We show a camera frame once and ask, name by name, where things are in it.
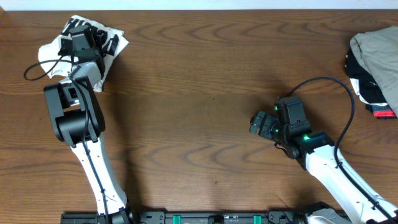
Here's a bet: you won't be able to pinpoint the white t-shirt black print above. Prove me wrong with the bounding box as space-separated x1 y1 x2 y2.
38 15 129 92

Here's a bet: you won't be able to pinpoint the grey folded garment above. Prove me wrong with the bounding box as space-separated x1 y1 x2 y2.
350 26 397 113

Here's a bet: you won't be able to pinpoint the black red folded garment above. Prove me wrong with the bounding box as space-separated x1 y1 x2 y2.
345 49 397 119

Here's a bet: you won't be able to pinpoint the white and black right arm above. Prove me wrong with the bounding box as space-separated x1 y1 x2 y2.
249 111 397 223

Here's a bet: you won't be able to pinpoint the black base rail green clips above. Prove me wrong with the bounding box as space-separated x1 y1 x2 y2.
60 202 352 224

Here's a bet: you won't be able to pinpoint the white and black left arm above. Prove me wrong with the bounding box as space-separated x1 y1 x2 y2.
44 26 137 223

